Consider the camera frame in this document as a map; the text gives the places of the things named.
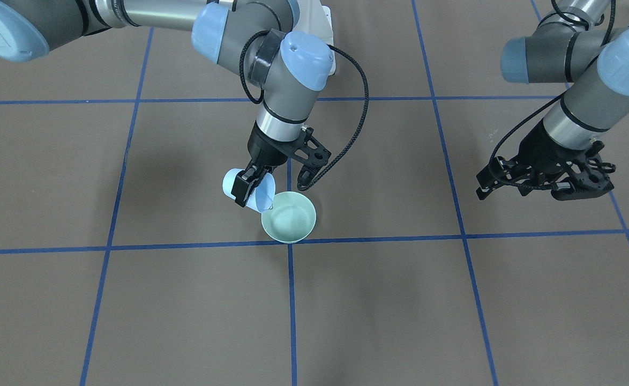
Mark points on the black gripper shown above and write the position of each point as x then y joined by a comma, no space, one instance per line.
262,152
540,148

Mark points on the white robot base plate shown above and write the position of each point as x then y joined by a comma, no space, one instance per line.
322,32

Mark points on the light blue plastic cup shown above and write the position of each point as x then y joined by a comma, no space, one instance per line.
250,188

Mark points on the light green bowl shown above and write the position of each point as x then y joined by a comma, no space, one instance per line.
291,218

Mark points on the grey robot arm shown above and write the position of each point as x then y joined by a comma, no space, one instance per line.
564,47
281,64

